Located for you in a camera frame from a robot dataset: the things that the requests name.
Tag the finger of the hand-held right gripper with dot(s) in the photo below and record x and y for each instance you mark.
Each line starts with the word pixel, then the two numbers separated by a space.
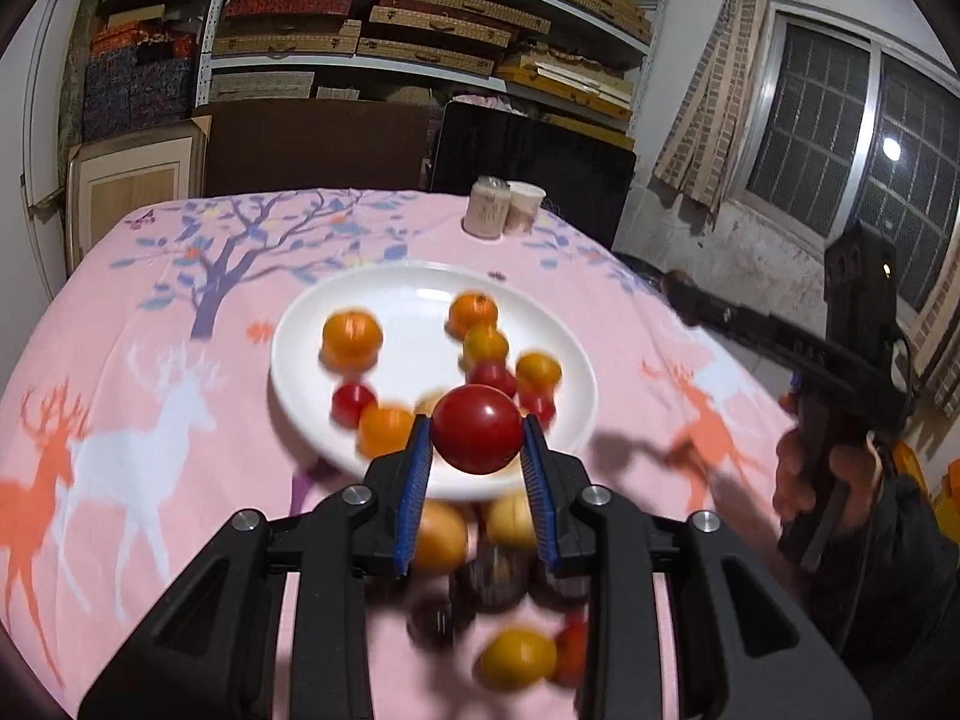
pixel 735 322

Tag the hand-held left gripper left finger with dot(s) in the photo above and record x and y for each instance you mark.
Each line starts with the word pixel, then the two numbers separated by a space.
pixel 414 510

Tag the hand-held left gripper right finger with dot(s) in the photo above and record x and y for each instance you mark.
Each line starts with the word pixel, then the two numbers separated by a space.
pixel 541 510

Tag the yellow pepino melon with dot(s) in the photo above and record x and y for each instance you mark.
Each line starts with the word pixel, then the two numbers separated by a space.
pixel 439 536
pixel 510 521

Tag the dark purple mangosteen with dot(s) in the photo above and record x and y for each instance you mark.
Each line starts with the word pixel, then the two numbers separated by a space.
pixel 564 585
pixel 495 577
pixel 435 622

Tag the small orange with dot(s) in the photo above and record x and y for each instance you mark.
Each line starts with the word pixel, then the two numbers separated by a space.
pixel 517 660
pixel 538 370
pixel 485 345
pixel 385 427

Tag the red tomato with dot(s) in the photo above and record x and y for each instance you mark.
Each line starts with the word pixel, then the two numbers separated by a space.
pixel 540 405
pixel 476 429
pixel 352 400
pixel 493 373

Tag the tiny yellow round fruit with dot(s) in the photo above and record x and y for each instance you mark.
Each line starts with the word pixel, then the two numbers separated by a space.
pixel 427 405

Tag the large mandarin orange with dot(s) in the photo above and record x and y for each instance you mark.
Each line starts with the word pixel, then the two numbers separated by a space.
pixel 351 336
pixel 472 311

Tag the white plate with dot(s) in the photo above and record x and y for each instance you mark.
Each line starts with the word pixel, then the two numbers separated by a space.
pixel 420 300

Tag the person's right forearm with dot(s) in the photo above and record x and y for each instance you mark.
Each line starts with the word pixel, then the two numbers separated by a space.
pixel 900 577

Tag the person's right hand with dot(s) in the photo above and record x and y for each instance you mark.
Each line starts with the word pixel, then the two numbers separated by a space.
pixel 789 472

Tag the black round object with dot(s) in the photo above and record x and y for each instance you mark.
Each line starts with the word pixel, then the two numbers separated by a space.
pixel 637 266

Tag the barred window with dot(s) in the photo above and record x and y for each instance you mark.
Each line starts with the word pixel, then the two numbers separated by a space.
pixel 840 127

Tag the brick pattern curtain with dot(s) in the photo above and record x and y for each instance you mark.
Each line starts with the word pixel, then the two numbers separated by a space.
pixel 712 90

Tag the paper cup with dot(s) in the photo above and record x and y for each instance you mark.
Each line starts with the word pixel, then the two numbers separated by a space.
pixel 525 206

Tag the black panel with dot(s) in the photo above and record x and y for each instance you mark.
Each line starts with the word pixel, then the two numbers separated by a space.
pixel 525 150

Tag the pink printed tablecloth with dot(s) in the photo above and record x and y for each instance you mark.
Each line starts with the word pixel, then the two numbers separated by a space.
pixel 150 360

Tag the pink folded cloth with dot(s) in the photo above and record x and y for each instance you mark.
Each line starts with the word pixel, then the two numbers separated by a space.
pixel 487 100

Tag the brown board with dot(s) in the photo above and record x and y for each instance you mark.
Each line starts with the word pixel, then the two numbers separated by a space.
pixel 315 150

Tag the framed picture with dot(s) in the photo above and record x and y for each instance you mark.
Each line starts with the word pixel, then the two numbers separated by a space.
pixel 127 187

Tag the stack of woven flat boxes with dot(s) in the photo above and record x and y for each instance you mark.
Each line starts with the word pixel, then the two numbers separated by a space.
pixel 420 22

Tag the stack of patterned boxes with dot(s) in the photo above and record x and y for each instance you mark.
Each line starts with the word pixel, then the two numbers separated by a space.
pixel 135 82

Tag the white metal shelf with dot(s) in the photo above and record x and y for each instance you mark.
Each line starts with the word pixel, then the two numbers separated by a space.
pixel 206 30

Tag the white door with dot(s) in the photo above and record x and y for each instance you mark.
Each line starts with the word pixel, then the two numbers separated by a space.
pixel 45 127

